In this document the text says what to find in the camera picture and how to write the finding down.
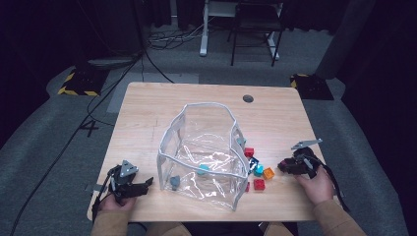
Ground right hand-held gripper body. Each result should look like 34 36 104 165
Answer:
289 138 324 180

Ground long black floor cable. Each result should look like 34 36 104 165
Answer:
9 52 146 236

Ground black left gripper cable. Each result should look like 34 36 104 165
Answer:
91 168 114 224

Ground black yellow striped base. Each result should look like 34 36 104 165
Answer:
57 67 109 97
289 73 334 101

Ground grey curtain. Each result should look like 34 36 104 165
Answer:
315 0 377 80

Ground person's left hand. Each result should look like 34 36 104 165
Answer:
97 194 138 213

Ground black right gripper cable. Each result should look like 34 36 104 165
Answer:
314 155 351 213

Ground transparent plastic bag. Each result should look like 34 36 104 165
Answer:
156 101 252 211

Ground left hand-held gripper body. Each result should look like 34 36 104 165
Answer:
106 159 141 201

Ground cable bundle on floor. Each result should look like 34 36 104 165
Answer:
147 24 206 51

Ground person's right hand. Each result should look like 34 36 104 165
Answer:
293 165 335 207

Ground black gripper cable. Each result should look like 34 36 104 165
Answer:
91 168 114 224
314 155 351 213

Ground white desk frame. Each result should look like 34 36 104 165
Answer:
200 0 281 61

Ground grey blue toy brick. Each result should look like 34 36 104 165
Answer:
169 175 182 192

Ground grey stand base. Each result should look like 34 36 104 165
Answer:
87 57 137 70

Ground short black floor cable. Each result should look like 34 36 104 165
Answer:
142 48 175 84

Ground black chair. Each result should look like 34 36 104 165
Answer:
227 0 285 68

